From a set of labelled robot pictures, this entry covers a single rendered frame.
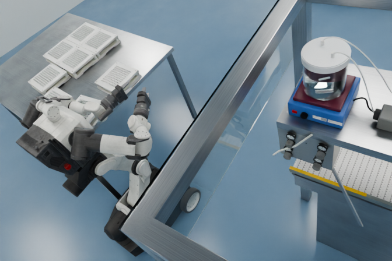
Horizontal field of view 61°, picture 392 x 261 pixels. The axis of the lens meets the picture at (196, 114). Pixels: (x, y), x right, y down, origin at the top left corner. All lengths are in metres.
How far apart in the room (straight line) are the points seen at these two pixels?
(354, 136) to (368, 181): 0.46
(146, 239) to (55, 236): 2.46
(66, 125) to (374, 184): 1.47
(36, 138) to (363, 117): 1.47
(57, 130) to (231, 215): 1.46
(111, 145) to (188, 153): 0.83
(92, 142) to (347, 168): 1.20
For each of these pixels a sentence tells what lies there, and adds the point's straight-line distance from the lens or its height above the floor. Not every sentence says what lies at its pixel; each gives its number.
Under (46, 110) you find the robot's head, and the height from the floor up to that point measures 1.42.
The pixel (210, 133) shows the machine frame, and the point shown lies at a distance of 0.86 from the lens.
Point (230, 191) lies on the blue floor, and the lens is 2.73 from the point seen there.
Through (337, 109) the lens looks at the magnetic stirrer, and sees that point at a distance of 1.24.
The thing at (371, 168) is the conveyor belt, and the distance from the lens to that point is 1.74.
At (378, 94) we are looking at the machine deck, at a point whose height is 1.36.
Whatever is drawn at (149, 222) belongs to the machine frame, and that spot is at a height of 1.73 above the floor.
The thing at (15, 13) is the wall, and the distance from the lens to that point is 5.70.
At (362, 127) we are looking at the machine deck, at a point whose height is 1.36.
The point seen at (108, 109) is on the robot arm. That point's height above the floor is 1.07.
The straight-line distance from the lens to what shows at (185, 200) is 1.01.
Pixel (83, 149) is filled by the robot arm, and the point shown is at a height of 1.28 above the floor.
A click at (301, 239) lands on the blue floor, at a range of 2.54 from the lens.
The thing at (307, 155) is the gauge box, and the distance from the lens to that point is 1.44.
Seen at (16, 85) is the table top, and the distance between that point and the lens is 3.20.
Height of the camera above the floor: 2.41
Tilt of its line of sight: 48 degrees down
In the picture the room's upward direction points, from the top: 23 degrees counter-clockwise
